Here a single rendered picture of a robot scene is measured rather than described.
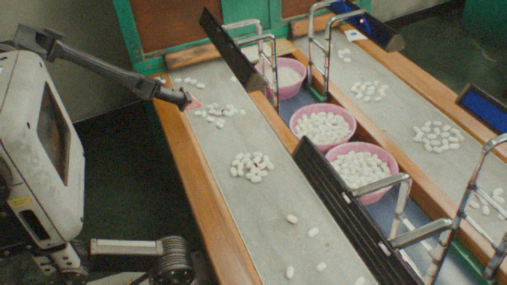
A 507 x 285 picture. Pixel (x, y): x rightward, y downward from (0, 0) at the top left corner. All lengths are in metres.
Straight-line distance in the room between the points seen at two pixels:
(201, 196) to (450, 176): 0.88
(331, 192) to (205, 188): 0.60
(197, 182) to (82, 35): 1.65
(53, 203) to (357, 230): 0.63
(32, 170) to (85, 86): 2.26
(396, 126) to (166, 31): 1.16
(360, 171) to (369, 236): 0.66
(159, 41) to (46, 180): 1.38
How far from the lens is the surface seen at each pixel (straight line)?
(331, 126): 1.75
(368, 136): 1.71
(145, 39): 2.12
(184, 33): 2.15
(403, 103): 1.92
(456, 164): 1.67
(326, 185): 1.04
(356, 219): 0.97
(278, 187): 1.50
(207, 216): 1.41
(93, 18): 2.89
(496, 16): 4.09
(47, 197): 0.89
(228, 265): 1.29
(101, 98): 3.14
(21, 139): 0.81
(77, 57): 1.65
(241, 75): 1.47
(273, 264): 1.31
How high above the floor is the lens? 1.85
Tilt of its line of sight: 41 degrees down
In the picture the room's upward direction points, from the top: 6 degrees counter-clockwise
